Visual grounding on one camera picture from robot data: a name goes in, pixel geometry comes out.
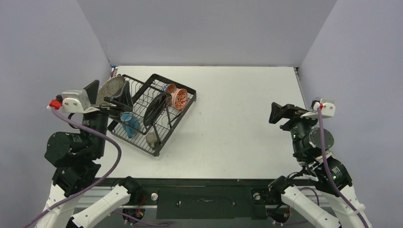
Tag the olive green ceramic mug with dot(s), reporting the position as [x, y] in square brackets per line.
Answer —
[153, 140]

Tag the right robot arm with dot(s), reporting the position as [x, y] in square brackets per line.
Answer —
[312, 145]

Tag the black wire dish rack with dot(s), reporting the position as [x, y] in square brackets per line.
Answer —
[142, 94]

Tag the orange floral bowl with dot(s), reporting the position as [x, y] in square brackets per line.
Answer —
[180, 99]

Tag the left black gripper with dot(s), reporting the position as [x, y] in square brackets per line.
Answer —
[124, 101]

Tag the black round plate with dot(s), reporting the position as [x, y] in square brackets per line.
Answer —
[154, 109]

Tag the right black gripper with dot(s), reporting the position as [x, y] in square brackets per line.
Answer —
[290, 114]

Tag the speckled oval plate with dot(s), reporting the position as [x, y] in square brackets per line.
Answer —
[109, 88]

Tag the red patterned upturned bowl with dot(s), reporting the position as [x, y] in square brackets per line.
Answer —
[171, 90]

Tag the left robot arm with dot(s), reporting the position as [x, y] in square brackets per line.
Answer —
[74, 155]

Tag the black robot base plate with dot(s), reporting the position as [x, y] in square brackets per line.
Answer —
[205, 198]

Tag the white and blue cup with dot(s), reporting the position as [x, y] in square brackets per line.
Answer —
[130, 124]

